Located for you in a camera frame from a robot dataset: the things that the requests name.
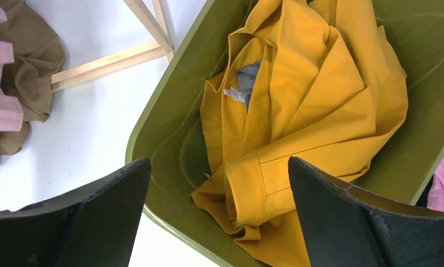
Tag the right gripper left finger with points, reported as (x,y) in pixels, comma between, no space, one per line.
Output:
(92,225)

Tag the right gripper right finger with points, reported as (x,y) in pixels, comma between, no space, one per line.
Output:
(346,225)

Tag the yellow jacket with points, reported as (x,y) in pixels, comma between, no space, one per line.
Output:
(315,80)

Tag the olive green plastic basket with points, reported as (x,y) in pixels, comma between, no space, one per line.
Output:
(169,131)

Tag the tan brown garment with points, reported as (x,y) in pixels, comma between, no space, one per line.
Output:
(30,53)

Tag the wooden clothes rack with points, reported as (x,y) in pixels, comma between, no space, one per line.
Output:
(156,23)

